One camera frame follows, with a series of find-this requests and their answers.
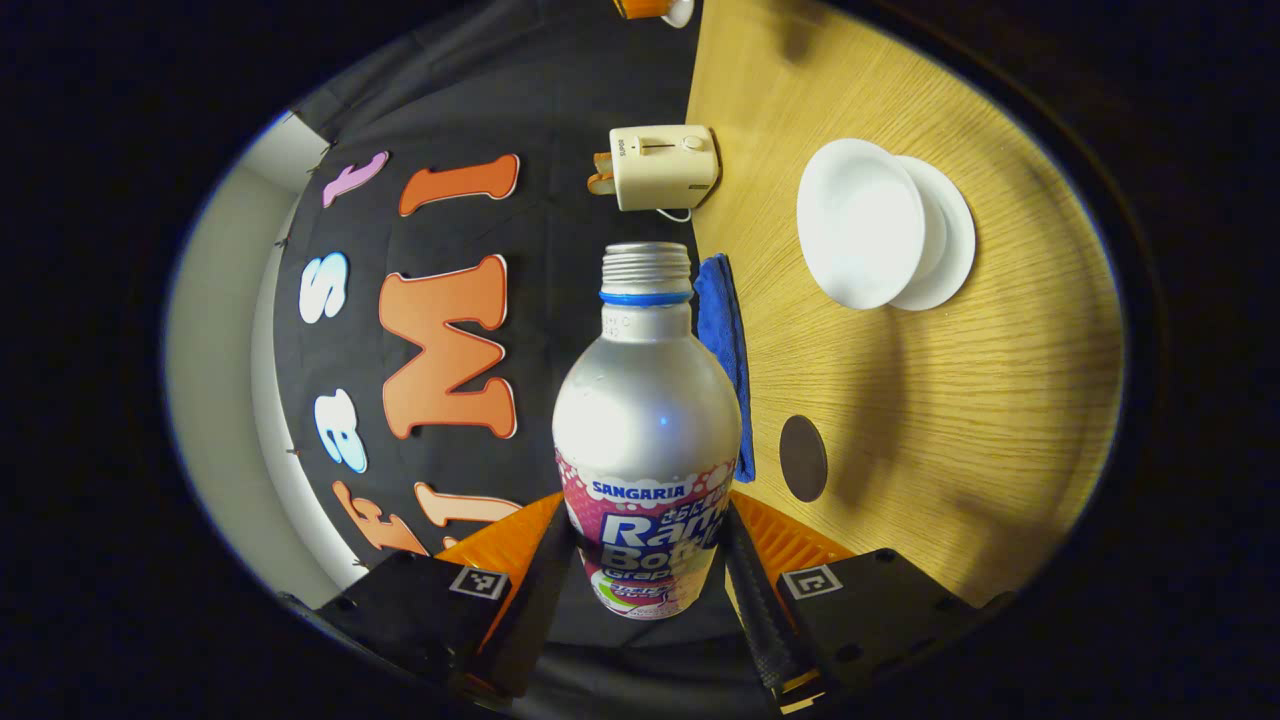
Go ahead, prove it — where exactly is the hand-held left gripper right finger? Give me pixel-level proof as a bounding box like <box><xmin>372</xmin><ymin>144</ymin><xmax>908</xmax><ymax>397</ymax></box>
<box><xmin>722</xmin><ymin>490</ymin><xmax>1016</xmax><ymax>713</ymax></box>

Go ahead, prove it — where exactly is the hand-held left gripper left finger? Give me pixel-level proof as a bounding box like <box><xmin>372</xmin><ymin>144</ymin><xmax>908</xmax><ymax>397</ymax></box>
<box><xmin>315</xmin><ymin>490</ymin><xmax>581</xmax><ymax>701</ymax></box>

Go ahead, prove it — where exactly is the silver water bottle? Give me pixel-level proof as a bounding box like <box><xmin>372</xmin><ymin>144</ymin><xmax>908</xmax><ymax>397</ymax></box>
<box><xmin>552</xmin><ymin>241</ymin><xmax>743</xmax><ymax>621</ymax></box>

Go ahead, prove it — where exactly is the white teacup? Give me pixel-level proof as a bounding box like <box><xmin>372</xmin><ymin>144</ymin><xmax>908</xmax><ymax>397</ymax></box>
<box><xmin>796</xmin><ymin>138</ymin><xmax>927</xmax><ymax>311</ymax></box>

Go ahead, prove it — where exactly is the black backdrop cloth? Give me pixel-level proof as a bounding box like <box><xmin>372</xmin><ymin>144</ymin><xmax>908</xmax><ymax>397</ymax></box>
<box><xmin>272</xmin><ymin>0</ymin><xmax>746</xmax><ymax>701</ymax></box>

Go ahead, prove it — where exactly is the white toaster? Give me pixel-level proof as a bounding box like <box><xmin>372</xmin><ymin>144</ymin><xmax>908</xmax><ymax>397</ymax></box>
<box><xmin>610</xmin><ymin>124</ymin><xmax>722</xmax><ymax>212</ymax></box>

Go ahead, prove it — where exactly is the blue folded towel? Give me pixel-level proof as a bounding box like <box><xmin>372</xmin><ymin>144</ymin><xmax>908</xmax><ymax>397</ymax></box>
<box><xmin>693</xmin><ymin>253</ymin><xmax>757</xmax><ymax>484</ymax></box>

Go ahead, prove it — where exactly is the white saucer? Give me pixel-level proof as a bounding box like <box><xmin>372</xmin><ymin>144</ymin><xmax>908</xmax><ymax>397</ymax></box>
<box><xmin>890</xmin><ymin>155</ymin><xmax>977</xmax><ymax>312</ymax></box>

